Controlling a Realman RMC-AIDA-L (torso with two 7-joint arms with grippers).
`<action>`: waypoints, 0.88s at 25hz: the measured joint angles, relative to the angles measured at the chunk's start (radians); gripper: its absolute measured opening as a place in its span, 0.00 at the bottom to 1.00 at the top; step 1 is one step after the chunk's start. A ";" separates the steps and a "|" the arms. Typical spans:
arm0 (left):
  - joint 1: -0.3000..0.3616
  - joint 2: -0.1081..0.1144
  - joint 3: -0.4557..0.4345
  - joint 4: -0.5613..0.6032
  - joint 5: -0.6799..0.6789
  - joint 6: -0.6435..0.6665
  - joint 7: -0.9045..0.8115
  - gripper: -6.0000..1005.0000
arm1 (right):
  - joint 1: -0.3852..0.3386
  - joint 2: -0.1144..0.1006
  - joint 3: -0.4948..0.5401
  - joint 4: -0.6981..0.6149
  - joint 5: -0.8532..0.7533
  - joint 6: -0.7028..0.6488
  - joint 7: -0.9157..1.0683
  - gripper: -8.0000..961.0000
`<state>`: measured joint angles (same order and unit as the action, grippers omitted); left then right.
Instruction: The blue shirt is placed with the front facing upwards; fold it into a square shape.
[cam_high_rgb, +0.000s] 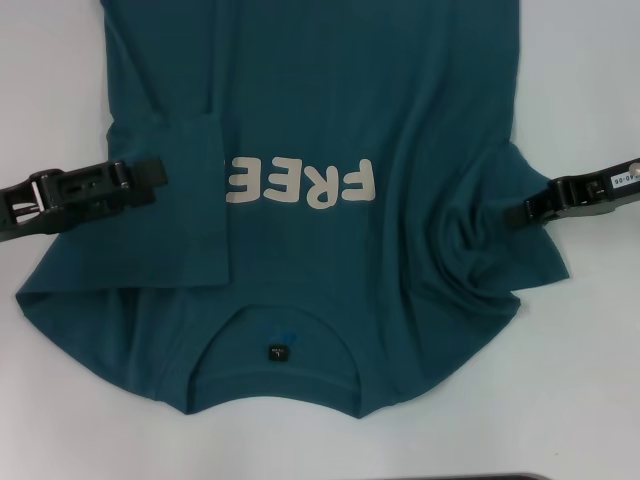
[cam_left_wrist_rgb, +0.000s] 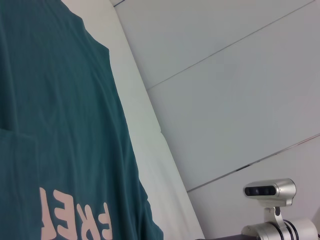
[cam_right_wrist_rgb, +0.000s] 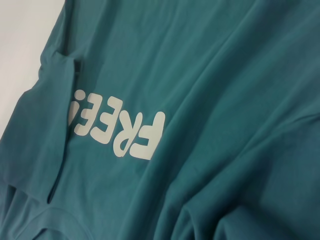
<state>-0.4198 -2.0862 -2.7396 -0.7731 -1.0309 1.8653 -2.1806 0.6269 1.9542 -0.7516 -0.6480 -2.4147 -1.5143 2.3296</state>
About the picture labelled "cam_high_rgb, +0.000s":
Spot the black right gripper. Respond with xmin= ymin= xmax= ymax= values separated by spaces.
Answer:
xmin=505 ymin=158 xmax=640 ymax=231

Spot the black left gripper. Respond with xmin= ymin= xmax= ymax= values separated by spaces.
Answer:
xmin=0 ymin=157 xmax=169 ymax=245

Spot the teal shirt with FREE print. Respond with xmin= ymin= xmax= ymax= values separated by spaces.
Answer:
xmin=13 ymin=0 xmax=571 ymax=416

